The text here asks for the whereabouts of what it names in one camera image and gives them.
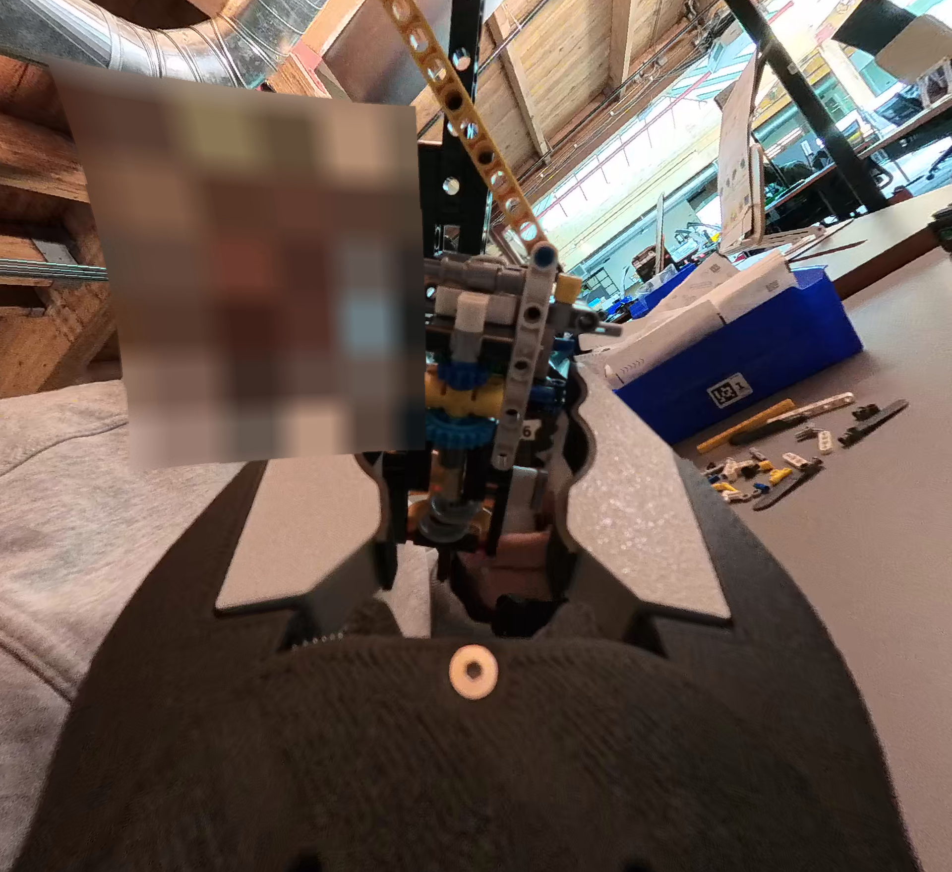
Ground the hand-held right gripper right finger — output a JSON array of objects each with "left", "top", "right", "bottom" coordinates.
[{"left": 554, "top": 357, "right": 733, "bottom": 646}]

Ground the yellow lego beam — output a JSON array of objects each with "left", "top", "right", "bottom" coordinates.
[{"left": 697, "top": 399, "right": 797, "bottom": 454}]

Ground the spiral metal elbow duct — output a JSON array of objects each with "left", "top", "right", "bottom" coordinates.
[{"left": 0, "top": 0, "right": 373, "bottom": 88}]

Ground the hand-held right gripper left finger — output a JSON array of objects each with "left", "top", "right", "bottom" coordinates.
[{"left": 214, "top": 451, "right": 399, "bottom": 641}]

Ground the black and yellow lego model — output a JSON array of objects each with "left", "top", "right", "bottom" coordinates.
[{"left": 335, "top": 0, "right": 626, "bottom": 575}]

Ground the black metal pole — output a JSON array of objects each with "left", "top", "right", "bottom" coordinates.
[{"left": 669, "top": 0, "right": 890, "bottom": 212}]

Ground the black flat panel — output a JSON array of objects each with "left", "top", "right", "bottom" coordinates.
[{"left": 832, "top": 0, "right": 952, "bottom": 80}]

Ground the pile of small lego pieces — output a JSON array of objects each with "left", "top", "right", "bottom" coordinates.
[{"left": 703, "top": 426, "right": 834, "bottom": 504}]

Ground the white paper bag chevron print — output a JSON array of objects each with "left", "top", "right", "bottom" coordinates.
[{"left": 595, "top": 292, "right": 726, "bottom": 389}]

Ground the person's grey sweater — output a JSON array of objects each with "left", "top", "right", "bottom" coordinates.
[{"left": 0, "top": 379, "right": 462, "bottom": 769}]

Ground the grey lego blade piece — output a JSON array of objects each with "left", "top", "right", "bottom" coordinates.
[
  {"left": 839, "top": 399, "right": 910, "bottom": 445},
  {"left": 753, "top": 459, "right": 825, "bottom": 512}
]

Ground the black lego beam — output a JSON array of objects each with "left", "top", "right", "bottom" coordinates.
[{"left": 732, "top": 412, "right": 808, "bottom": 446}]

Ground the blue plastic bin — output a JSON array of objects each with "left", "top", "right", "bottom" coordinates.
[{"left": 606, "top": 269, "right": 865, "bottom": 445}]

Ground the white paper bag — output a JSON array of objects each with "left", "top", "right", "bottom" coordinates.
[{"left": 669, "top": 250, "right": 800, "bottom": 326}]

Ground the white lego beam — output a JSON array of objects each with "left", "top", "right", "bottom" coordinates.
[{"left": 781, "top": 392, "right": 856, "bottom": 421}]

